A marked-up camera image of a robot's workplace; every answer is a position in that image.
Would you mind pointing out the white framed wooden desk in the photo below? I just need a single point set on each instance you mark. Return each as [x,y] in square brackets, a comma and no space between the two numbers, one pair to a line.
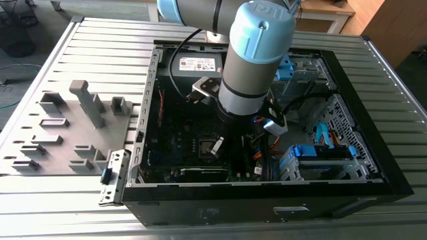
[328,8]

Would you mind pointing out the wooden cabinet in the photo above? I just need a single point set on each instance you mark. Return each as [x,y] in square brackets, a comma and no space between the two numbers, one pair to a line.
[397,25]

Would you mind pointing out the CPU with silver top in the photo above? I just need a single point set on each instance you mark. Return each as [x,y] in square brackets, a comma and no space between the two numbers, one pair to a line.
[205,148]

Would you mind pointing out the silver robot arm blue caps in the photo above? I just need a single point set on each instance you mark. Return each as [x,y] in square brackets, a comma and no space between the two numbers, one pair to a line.
[247,75]

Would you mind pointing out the grey power supply unit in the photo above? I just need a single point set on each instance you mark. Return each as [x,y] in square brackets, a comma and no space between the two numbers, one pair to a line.
[197,67]

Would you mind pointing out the blue black bracket clip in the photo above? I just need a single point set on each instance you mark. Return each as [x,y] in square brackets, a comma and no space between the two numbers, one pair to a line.
[107,176]

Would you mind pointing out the black open PC case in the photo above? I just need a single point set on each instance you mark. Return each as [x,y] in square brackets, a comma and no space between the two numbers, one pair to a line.
[234,205]

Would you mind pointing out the black RAM slot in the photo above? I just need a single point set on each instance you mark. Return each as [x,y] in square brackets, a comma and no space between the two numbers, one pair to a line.
[246,162]
[237,162]

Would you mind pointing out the hard disk in blue carrier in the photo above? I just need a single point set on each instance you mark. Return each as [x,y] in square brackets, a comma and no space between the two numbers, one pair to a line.
[305,152]

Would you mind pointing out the blue plastic drive latch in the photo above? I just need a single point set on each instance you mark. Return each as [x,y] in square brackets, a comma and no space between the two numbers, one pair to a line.
[287,63]
[285,75]

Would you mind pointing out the grey metal drive cage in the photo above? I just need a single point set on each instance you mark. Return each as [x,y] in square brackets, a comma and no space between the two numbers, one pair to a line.
[308,80]

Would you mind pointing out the black graphics card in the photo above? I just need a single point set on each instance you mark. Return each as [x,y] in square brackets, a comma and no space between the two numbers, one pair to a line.
[203,173]

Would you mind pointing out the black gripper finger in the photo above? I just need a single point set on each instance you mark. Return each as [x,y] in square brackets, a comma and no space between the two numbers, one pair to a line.
[217,147]

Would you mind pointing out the green motherboard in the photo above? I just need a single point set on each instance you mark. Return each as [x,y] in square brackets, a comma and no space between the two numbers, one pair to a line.
[181,150]

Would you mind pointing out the grey metal disk bay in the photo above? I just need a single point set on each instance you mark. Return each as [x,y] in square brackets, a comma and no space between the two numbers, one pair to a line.
[365,172]

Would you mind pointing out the metal slot retainer bracket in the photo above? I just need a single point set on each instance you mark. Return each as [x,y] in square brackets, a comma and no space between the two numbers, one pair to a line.
[118,165]

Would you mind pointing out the grey parts rack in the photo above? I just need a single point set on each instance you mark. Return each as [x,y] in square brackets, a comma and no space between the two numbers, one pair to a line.
[54,157]

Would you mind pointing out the black mesh trash bin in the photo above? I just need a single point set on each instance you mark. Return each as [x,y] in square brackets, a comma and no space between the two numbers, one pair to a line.
[18,45]

